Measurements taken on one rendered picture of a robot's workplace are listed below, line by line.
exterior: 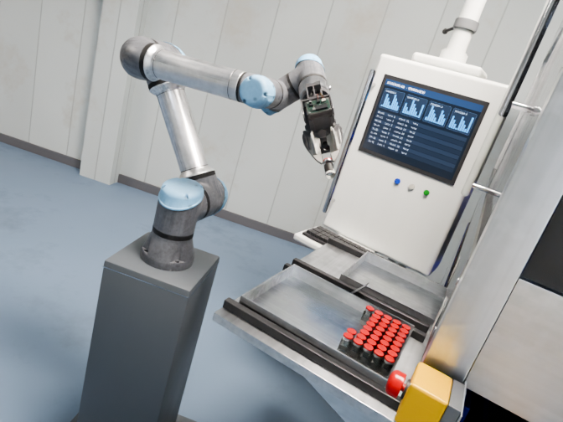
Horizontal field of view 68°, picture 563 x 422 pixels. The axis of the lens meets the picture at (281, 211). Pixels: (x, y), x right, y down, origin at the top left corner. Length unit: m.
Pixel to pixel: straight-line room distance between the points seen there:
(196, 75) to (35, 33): 3.48
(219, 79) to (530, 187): 0.73
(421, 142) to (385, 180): 0.20
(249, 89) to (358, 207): 0.91
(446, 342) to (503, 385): 0.10
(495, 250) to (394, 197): 1.08
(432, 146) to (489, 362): 1.07
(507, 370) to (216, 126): 3.25
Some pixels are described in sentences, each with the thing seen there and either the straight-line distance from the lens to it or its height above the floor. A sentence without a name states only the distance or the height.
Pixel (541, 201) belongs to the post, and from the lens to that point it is 0.66.
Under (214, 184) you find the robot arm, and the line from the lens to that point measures 1.28.
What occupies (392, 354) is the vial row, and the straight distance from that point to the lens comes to 0.91.
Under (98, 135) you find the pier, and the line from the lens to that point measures 4.04.
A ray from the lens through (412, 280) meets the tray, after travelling 1.41.
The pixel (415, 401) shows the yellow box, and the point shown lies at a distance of 0.68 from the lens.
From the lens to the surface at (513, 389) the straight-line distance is 0.75.
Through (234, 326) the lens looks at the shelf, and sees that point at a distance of 0.90.
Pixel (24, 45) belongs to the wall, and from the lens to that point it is 4.59.
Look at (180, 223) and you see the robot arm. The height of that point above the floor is 0.93.
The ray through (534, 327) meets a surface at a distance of 0.71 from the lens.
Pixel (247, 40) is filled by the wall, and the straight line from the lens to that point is 3.63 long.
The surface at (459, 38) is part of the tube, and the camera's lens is 1.77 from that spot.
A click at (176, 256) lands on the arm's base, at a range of 1.21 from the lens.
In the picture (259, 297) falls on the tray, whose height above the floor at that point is 0.88.
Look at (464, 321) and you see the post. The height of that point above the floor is 1.12.
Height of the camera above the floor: 1.39
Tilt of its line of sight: 18 degrees down
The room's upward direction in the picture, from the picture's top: 17 degrees clockwise
